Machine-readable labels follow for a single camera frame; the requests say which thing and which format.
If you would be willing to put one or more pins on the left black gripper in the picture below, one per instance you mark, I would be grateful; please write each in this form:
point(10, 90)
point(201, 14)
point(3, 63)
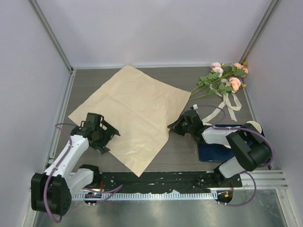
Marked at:
point(101, 148)

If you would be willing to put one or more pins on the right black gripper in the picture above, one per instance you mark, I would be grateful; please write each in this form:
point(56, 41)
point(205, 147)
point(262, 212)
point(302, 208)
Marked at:
point(176, 125)

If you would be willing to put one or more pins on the orange beige wrapping paper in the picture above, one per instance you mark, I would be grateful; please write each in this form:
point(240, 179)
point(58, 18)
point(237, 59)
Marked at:
point(140, 108)

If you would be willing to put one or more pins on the light pink fake flower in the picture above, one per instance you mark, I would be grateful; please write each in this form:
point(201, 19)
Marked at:
point(215, 73)

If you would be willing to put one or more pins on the peach fake flower with buds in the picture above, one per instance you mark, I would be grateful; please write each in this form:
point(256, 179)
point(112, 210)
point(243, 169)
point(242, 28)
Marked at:
point(235, 69)

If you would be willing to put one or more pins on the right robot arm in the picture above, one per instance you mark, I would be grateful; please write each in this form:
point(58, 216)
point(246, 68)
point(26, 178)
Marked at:
point(250, 148)

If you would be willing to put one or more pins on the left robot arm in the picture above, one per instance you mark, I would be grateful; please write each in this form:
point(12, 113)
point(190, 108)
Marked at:
point(52, 190)

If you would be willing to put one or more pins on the dark blue mat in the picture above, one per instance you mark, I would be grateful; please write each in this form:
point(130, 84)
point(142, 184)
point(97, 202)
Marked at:
point(216, 152)

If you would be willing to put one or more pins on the cream ribbon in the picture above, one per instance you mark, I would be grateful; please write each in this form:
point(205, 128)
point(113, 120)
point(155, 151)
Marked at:
point(227, 104)

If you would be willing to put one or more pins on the pink mug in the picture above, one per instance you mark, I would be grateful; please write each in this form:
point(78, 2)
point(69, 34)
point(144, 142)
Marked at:
point(256, 126)

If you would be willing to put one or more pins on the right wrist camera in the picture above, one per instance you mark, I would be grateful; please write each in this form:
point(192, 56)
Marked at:
point(194, 107)

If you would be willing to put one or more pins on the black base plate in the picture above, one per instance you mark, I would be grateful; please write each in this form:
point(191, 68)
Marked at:
point(167, 182)

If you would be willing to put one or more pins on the white slotted cable duct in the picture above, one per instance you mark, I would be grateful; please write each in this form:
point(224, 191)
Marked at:
point(147, 197)

